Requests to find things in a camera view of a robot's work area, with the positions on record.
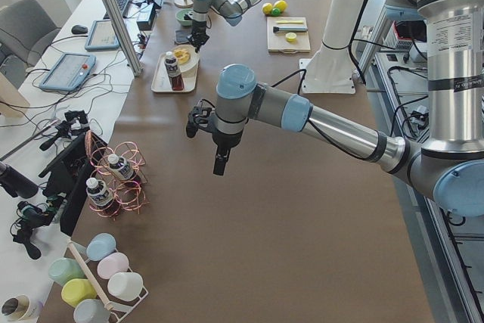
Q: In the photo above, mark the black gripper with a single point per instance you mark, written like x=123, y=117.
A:
x=224, y=141
x=198, y=31

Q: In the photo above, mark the light grey round plate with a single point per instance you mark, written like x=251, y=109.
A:
x=193, y=62

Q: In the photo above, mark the glazed twisted ring donut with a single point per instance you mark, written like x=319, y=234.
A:
x=182, y=55

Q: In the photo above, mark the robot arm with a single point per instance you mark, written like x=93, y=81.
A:
x=447, y=168
x=231, y=11

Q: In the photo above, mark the dark tea bottle on tray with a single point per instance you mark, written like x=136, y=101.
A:
x=173, y=72

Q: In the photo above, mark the cream rabbit serving tray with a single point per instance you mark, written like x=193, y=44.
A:
x=161, y=84

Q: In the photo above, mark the white cup rack tray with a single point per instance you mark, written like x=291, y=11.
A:
x=119, y=309

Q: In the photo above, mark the dark grey folded cloth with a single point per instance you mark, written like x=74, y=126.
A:
x=181, y=36

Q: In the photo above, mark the mint green bowl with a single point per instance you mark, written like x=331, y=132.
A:
x=184, y=16

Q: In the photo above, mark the whole lemon front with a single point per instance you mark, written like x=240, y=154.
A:
x=267, y=8

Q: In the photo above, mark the whole lemon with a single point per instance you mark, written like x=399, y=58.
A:
x=281, y=5
x=267, y=8

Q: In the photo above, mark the steel muddler black tip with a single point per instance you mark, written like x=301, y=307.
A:
x=289, y=29

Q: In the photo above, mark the green lime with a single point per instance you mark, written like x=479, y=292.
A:
x=275, y=12

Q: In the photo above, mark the yellow plastic knife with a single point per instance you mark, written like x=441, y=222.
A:
x=289, y=22

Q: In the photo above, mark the wooden cutting board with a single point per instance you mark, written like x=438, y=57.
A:
x=276, y=42

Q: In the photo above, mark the whole lemon rear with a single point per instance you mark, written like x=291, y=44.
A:
x=281, y=5

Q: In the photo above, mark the halved lemon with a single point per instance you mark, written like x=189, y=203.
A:
x=291, y=37

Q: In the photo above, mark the blue teach pendant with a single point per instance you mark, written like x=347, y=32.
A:
x=101, y=37
x=69, y=72

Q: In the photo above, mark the tea bottle in rack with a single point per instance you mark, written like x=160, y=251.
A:
x=98, y=192
x=121, y=167

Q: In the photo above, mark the black computer mouse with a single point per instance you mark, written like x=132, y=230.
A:
x=79, y=30

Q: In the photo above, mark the blue upturned cup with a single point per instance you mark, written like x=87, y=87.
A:
x=101, y=246

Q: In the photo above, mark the pink upturned cup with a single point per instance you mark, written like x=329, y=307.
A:
x=112, y=264

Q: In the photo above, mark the white upturned cup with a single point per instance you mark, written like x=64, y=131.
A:
x=125, y=286

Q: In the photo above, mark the grey office chair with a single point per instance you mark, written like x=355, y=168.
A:
x=26, y=32

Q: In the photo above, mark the pale green upturned cup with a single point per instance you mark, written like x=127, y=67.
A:
x=65, y=269

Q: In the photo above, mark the yellow upturned cup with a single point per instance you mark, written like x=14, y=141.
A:
x=76, y=290

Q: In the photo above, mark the grey upturned cup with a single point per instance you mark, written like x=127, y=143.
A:
x=91, y=311

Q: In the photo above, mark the paper cup with metal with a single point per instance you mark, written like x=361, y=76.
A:
x=21, y=308

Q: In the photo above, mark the aluminium frame post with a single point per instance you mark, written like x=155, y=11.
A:
x=122, y=34

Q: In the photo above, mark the copper wire bottle rack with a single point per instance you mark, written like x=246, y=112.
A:
x=125, y=195

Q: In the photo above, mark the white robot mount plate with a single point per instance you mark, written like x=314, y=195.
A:
x=326, y=81

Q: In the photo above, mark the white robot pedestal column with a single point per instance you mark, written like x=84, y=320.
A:
x=342, y=20

